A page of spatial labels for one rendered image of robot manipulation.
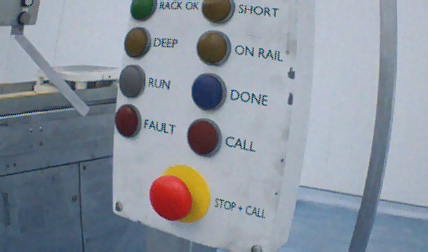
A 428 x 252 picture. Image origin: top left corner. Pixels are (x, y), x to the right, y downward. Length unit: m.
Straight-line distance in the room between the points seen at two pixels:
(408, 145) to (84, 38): 3.40
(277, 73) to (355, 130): 3.63
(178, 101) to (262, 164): 0.09
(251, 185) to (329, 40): 3.67
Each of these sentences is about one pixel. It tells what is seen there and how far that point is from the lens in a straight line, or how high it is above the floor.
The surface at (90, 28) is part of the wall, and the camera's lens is 5.38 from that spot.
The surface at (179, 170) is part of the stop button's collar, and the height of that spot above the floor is 1.02.
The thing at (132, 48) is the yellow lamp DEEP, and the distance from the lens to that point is 0.49.
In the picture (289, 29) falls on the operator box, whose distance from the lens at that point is 0.42.
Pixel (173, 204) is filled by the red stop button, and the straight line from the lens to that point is 0.45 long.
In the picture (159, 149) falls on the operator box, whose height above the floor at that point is 1.03.
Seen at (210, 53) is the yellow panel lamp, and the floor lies 1.12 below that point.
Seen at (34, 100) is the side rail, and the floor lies 0.97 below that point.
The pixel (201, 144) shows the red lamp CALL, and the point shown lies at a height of 1.05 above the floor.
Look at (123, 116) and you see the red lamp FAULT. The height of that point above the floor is 1.05.
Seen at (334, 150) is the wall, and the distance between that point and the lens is 4.12.
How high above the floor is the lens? 1.13
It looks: 9 degrees down
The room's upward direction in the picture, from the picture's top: 6 degrees clockwise
